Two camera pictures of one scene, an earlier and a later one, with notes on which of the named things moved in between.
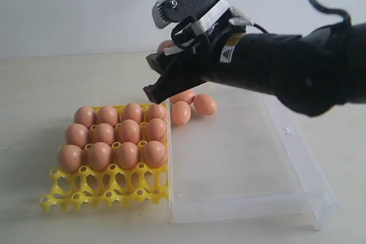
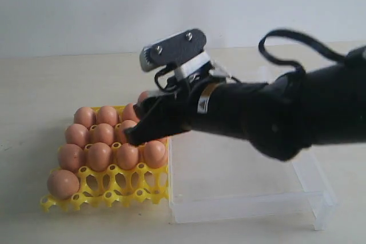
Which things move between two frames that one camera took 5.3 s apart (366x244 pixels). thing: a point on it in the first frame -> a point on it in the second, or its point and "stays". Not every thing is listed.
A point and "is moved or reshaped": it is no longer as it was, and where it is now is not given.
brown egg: [164, 44] is moved or reshaped
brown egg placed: [132, 111] stays
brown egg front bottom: [154, 154] stays
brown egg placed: [107, 114] stays
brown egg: [127, 155] stays
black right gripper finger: [160, 62] -> [143, 107]
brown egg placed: [130, 131] stays
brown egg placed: [103, 132] stays
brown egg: [205, 104] is moved or reshaped
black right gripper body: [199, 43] -> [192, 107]
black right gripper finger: [170, 83] -> [147, 130]
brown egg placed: [77, 134] stays
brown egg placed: [84, 115] stays
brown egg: [70, 158] stays
